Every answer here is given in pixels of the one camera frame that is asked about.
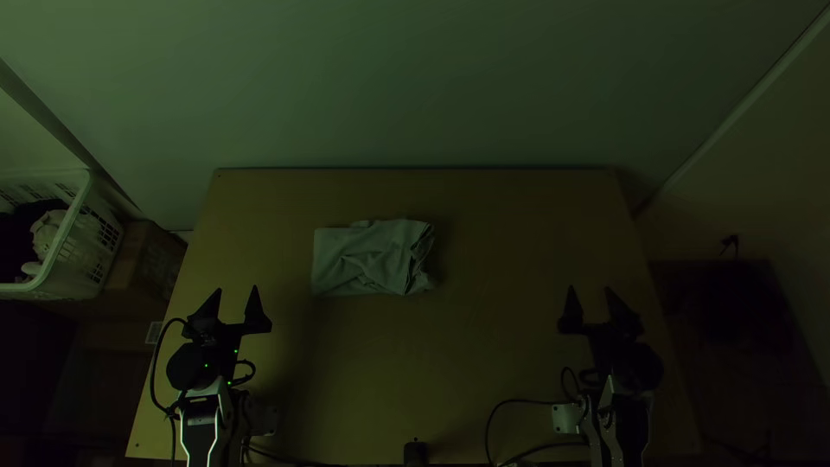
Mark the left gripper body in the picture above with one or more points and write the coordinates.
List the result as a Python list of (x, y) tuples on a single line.
[(217, 336)]

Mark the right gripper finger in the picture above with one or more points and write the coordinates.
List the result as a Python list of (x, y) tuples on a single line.
[(570, 315), (621, 314)]

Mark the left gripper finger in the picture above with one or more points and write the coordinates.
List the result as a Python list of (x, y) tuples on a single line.
[(255, 315), (209, 307)]

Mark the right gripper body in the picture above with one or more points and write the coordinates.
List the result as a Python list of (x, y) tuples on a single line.
[(609, 338)]

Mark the grey t-shirt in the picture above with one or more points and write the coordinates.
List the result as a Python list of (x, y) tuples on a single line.
[(369, 259)]

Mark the white laundry basket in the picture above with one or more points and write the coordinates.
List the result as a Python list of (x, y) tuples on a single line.
[(78, 253)]

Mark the heap of clothes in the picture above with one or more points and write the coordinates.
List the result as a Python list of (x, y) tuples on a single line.
[(39, 237)]

